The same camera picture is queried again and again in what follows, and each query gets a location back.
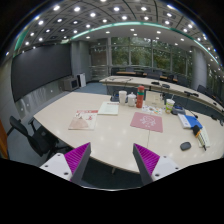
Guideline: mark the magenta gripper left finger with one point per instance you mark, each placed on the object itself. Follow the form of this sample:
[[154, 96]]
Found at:
[[69, 166]]

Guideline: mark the red tall thermos bottle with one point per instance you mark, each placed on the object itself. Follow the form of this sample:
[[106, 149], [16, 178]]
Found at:
[[140, 96]]

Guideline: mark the dark grey computer mouse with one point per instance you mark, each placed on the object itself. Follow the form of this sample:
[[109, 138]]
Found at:
[[185, 146]]

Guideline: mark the black office chair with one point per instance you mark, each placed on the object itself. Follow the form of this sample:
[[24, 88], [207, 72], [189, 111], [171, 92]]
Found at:
[[41, 141]]

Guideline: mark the white green booklet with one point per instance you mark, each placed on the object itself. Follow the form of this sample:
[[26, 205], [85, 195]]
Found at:
[[109, 108]]

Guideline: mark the large dark wall screen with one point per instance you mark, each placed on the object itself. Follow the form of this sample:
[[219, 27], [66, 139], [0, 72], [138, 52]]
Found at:
[[38, 67]]

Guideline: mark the colourful sticker sheet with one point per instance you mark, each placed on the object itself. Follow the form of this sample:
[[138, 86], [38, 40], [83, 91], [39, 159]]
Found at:
[[152, 110]]

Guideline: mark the white cabinet by wall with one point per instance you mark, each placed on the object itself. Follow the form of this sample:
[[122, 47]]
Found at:
[[81, 79]]

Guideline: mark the green white drink cup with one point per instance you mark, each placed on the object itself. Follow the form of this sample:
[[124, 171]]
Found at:
[[169, 105]]

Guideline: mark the long rear conference table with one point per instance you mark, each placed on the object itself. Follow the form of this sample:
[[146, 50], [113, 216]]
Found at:
[[155, 85]]

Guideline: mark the blue folder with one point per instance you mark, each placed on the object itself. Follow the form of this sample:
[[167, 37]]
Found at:
[[190, 122]]

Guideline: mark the pink mouse pad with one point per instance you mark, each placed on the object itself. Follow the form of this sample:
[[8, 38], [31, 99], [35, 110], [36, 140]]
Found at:
[[147, 122]]

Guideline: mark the white lidded mug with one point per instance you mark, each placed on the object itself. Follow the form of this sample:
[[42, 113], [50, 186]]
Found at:
[[131, 99]]

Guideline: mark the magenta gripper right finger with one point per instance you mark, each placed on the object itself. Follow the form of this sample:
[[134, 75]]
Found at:
[[151, 166]]

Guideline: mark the grey tape dispenser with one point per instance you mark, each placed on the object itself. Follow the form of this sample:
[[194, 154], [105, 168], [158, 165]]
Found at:
[[178, 110]]

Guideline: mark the white notebook with pen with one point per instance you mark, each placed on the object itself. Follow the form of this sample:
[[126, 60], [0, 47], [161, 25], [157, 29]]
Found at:
[[198, 134]]

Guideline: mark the white paper cup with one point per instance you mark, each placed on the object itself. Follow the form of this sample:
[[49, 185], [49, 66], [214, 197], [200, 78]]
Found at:
[[122, 97]]

